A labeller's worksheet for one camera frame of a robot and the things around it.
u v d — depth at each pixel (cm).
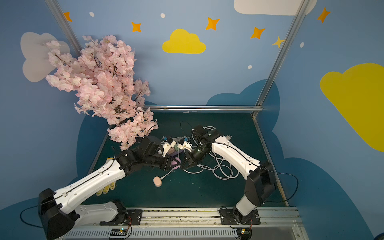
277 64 91
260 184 44
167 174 88
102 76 65
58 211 38
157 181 85
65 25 74
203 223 74
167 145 66
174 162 70
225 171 91
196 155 66
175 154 92
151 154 58
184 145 72
